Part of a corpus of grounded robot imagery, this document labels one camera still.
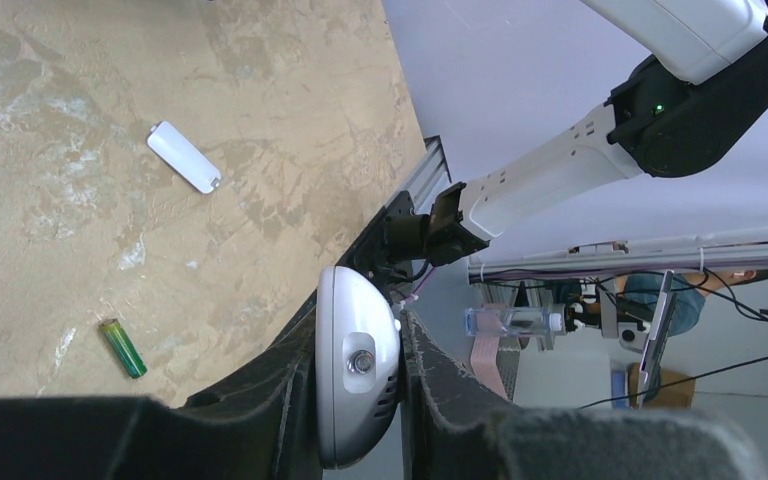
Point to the white battery cover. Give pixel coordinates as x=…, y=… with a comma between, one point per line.
x=183, y=157

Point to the green battery near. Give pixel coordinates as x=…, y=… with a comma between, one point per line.
x=123, y=348

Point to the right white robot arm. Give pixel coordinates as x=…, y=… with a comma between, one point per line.
x=540, y=103

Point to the clear plastic bottle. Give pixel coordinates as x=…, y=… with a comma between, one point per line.
x=522, y=322

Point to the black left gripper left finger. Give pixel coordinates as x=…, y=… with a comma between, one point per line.
x=257, y=423

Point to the aluminium frame rail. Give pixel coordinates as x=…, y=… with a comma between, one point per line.
x=369, y=254

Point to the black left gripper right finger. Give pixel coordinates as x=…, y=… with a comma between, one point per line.
x=454, y=427

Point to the white remote control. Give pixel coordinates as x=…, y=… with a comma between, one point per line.
x=357, y=356

